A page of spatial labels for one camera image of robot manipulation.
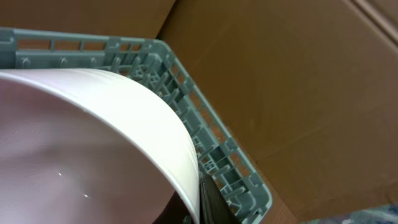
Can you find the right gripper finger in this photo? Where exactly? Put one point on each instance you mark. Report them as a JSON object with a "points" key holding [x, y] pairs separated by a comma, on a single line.
{"points": [[213, 207]]}

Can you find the grey dishwasher rack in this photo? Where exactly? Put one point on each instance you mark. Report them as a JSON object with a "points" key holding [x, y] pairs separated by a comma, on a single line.
{"points": [[152, 63]]}

